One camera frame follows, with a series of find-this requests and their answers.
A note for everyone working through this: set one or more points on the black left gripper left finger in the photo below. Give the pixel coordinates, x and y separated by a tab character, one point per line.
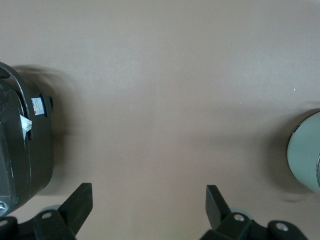
77	207

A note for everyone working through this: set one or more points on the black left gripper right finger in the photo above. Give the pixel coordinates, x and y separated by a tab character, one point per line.
215	207

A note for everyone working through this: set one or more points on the grey-green steel cooking pot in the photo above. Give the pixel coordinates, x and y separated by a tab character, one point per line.
303	150

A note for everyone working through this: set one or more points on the black electric rice cooker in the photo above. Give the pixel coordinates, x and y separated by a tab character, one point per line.
37	155

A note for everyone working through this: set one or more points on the white crumpled paper tag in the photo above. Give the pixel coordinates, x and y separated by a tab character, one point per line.
26	125

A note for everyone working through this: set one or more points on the brown table mat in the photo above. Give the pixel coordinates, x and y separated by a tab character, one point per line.
160	75

